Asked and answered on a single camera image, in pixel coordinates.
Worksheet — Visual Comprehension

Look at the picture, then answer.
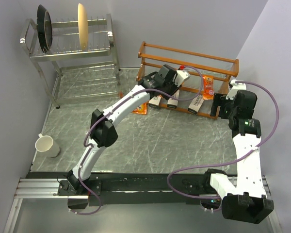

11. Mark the steel dish rack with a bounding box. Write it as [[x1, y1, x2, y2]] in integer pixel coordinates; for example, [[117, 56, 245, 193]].
[[20, 14, 123, 109]]

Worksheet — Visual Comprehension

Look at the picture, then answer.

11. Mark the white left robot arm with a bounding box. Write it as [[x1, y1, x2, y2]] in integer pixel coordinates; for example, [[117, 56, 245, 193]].
[[67, 65, 190, 195]]

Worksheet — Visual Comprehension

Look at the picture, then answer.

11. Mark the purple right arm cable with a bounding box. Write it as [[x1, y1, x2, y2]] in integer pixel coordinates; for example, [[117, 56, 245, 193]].
[[167, 81, 280, 212]]

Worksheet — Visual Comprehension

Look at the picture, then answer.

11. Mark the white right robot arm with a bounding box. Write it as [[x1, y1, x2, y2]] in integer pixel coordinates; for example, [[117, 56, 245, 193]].
[[202, 80, 274, 224]]

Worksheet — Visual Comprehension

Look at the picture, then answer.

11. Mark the black frying pan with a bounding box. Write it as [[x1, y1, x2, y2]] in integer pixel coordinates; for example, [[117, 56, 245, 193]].
[[36, 4, 53, 53]]

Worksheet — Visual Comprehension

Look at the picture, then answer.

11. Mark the beige plate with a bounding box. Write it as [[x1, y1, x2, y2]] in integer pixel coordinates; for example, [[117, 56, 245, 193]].
[[78, 3, 89, 51]]

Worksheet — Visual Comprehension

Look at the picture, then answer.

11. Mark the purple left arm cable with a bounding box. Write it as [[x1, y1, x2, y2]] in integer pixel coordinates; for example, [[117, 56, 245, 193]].
[[71, 64, 205, 216]]

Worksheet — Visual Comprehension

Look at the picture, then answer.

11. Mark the orange BIC razor pack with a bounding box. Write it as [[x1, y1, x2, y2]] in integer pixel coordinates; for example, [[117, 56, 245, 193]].
[[202, 75, 214, 100], [132, 102, 147, 115]]

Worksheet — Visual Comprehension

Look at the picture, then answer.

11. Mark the orange wooden shelf rack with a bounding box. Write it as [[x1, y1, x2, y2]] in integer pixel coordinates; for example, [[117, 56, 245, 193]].
[[136, 41, 239, 119]]

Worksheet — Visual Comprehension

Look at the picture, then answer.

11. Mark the white cup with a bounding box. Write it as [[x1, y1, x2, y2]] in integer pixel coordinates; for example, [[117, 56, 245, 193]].
[[35, 133, 60, 158]]

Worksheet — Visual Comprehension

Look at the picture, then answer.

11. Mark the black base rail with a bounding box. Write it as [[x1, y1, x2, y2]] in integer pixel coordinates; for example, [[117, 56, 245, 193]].
[[15, 169, 219, 210]]

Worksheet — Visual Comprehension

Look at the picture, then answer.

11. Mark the white Harry's razor box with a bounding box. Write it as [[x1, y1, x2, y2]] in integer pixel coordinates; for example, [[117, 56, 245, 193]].
[[148, 95, 162, 108], [188, 95, 204, 115], [167, 90, 179, 109]]

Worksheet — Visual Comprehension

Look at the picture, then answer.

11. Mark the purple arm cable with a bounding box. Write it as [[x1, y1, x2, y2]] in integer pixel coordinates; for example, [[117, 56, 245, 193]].
[[167, 81, 280, 212], [71, 64, 205, 216]]

